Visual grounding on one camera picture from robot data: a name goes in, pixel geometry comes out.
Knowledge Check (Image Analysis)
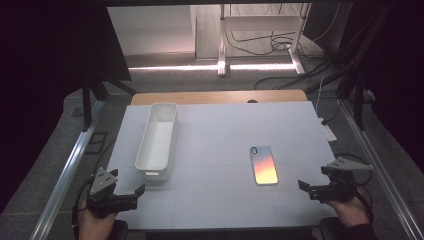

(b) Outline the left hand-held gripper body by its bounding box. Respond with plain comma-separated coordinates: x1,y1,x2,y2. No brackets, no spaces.
86,167,140,218

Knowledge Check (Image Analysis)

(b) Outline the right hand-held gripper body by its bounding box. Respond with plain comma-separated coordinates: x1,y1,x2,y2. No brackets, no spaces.
309,156,375,204

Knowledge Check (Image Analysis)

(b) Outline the gradient coloured phone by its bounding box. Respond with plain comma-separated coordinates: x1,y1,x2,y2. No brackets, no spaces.
249,144,280,186

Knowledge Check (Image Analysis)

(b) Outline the white plastic bin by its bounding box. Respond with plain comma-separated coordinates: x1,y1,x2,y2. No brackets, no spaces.
134,101,179,183

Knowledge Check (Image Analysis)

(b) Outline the person's right hand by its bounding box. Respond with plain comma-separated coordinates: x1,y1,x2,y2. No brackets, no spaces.
325,190,371,230

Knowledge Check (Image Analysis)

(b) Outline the person's left hand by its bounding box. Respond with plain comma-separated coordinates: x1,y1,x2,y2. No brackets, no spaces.
77,199,118,240

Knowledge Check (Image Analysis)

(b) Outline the white power strip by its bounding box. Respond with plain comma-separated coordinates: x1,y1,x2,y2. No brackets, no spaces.
318,117,338,144

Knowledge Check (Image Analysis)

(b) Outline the black metal stand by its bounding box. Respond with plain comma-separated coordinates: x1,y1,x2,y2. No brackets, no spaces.
334,3,398,132
81,73,138,132

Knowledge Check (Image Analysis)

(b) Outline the white table mat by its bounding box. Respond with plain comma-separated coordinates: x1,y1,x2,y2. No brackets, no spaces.
106,101,336,232

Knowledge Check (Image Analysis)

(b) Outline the black curtain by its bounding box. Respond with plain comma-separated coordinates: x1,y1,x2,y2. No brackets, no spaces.
336,0,424,164
0,0,132,214

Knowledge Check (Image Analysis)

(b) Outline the wooden table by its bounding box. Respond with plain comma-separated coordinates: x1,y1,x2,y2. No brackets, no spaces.
130,89,309,106

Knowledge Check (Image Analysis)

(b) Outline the white cabinet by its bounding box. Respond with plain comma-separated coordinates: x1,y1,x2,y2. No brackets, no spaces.
107,4,197,57

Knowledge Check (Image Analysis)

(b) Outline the thin black floor cable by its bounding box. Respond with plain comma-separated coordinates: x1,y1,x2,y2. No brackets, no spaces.
91,139,116,176

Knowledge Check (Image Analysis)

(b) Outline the left hand-held gripper cable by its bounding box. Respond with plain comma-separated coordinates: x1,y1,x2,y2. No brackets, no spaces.
71,177,96,232

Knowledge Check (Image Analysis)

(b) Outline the hand-held gripper cable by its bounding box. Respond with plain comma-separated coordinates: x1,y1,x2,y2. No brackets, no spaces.
355,185,375,218
71,177,96,232

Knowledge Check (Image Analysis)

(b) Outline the right hand-held gripper cable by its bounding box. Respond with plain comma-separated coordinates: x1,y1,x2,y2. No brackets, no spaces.
355,185,375,218

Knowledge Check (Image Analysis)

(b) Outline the dark floor socket frame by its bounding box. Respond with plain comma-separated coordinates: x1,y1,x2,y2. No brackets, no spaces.
84,131,109,155

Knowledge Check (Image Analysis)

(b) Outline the aluminium rail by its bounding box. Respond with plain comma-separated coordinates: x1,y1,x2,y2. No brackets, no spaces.
339,99,424,240
29,99,106,240

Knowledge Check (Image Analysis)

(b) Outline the white cable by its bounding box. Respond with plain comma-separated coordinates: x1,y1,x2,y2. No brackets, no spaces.
314,76,326,115

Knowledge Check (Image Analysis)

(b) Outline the black floor cable bundle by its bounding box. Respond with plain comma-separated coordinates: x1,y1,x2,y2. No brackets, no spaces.
223,3,344,91

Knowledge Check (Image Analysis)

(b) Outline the white metal desk frame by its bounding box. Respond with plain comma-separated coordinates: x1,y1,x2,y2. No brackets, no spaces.
217,3,306,78

